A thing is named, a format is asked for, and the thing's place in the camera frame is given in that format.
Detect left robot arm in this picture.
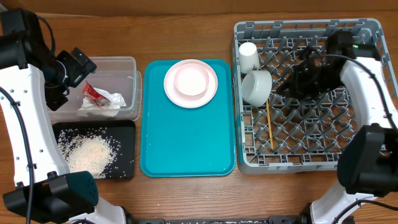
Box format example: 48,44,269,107
1,9,134,223

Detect black plastic tray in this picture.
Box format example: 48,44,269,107
52,119,137,180

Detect pink bowl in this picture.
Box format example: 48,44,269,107
174,63,209,96

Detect teal serving tray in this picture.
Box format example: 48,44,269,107
140,59,236,177

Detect wooden chopstick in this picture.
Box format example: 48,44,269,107
266,100,274,150

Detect red foil snack wrapper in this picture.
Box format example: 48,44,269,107
83,82,111,106

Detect white rice leftovers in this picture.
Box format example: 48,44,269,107
57,127,135,179

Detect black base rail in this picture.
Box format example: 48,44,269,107
132,215,312,224

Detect white napkin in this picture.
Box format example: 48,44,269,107
80,88,126,117

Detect clear plastic bin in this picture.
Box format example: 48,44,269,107
49,57,142,123

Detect pale green cup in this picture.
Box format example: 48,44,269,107
238,42,260,73

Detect grey dishwasher rack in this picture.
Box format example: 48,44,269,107
233,18,397,174

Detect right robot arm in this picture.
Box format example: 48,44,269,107
276,31,397,223

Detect pink plate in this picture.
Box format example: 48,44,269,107
164,59,218,108

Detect grey bowl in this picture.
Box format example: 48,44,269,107
241,70,272,107

